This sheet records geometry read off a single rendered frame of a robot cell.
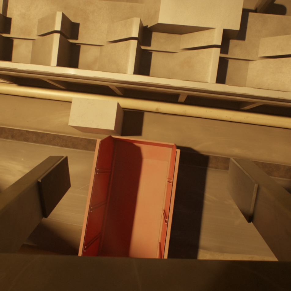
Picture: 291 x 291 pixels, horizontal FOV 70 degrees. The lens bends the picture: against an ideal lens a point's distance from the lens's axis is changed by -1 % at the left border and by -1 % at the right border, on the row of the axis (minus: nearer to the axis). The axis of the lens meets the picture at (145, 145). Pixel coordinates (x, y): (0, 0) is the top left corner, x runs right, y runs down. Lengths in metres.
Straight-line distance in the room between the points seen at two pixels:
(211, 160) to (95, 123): 0.34
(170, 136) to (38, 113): 0.42
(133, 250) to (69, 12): 0.63
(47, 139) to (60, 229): 0.27
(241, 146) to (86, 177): 0.46
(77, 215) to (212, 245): 0.39
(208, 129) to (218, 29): 0.27
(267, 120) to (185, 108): 0.22
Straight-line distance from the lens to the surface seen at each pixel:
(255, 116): 0.66
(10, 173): 0.77
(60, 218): 0.70
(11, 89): 0.78
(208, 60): 0.49
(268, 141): 0.70
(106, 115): 0.55
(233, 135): 0.66
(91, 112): 0.57
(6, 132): 0.80
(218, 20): 0.52
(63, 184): 0.16
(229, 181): 0.17
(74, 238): 0.69
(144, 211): 0.63
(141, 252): 0.66
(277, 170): 0.71
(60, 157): 0.17
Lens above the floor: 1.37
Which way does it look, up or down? 82 degrees down
